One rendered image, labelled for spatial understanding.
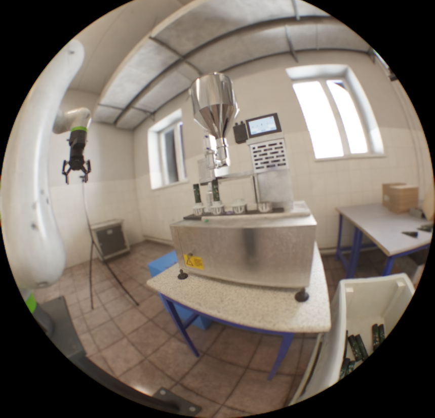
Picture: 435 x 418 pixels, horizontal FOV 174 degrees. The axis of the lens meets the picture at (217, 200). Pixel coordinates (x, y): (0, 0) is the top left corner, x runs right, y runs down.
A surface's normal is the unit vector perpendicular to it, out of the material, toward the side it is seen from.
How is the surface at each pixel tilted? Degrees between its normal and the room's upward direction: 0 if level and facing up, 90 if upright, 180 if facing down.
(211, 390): 0
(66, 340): 0
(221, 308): 0
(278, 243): 90
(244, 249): 90
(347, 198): 90
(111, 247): 90
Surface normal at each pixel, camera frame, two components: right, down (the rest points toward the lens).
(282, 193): -0.49, 0.14
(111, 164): 0.86, -0.08
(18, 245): 0.73, -0.21
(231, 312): -0.14, -0.99
